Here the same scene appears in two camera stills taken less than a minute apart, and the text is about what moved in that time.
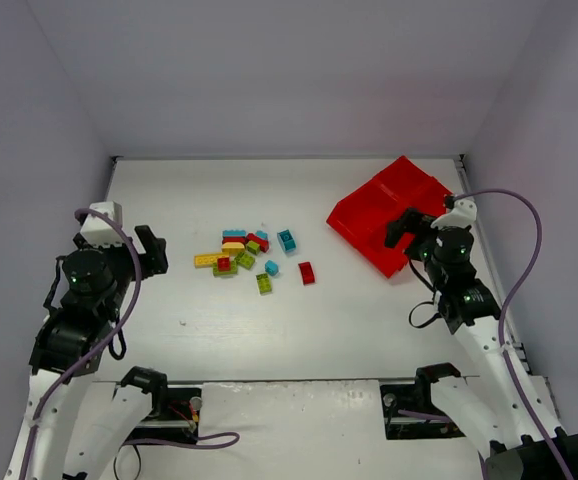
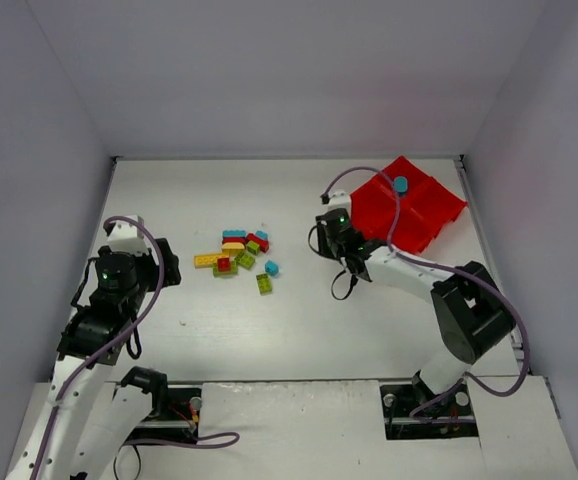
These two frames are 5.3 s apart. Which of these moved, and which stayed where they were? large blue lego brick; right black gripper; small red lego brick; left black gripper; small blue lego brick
Moved: left black gripper; large blue lego brick; right black gripper
Stayed: small blue lego brick; small red lego brick
